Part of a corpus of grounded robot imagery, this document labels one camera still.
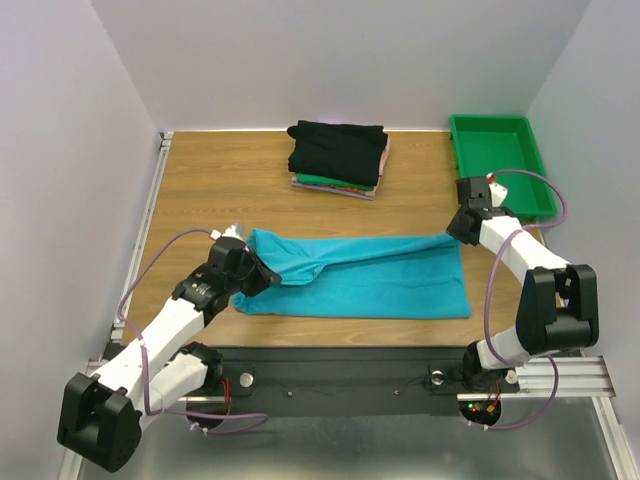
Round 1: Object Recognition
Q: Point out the turquoise t shirt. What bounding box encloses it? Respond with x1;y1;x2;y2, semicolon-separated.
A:
232;230;472;320

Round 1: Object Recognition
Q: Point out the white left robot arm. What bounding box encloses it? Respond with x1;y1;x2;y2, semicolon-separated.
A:
57;224;280;472

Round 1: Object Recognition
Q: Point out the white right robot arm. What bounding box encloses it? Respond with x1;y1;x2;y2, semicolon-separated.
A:
447;174;600;391

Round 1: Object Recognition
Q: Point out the green plastic bin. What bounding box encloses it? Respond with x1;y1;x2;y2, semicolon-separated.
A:
450;114;557;223

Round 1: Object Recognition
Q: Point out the pink folded t shirt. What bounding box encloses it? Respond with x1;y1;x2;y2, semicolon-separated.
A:
379;136;391;177

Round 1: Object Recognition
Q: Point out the orange patterned folded t shirt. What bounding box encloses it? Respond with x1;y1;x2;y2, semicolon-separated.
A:
327;185;369;195

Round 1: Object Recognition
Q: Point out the purple folded t shirt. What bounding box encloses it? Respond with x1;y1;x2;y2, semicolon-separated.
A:
291;176;376;200

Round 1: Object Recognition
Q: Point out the green folded t shirt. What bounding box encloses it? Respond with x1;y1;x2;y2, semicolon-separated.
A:
294;173;376;192

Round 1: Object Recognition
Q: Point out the black folded t shirt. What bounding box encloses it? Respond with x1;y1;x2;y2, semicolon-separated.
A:
286;120;389;187

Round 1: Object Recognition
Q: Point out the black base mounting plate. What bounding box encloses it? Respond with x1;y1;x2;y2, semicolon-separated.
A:
102;344;584;419

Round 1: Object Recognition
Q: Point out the left side aluminium rail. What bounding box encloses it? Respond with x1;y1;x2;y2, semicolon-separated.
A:
116;131;174;315

